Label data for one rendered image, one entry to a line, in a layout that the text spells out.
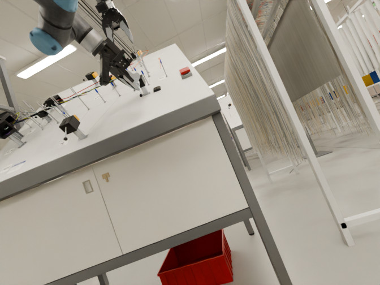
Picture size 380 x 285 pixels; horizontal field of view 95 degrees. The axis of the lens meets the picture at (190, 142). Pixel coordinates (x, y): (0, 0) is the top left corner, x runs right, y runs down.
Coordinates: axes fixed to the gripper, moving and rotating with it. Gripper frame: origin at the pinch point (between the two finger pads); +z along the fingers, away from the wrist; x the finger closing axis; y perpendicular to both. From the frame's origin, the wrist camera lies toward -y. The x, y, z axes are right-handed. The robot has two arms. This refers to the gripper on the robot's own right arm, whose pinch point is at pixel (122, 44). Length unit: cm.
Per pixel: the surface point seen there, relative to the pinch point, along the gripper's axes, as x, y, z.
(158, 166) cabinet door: 2, -23, 53
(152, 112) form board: -3.3, -13.8, 31.8
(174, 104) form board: -13.3, -14.5, 32.2
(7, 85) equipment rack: 97, 43, -18
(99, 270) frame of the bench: 38, -35, 82
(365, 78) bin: -302, 210, 114
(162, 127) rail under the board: -6.1, -21.2, 38.2
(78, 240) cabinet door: 43, -31, 69
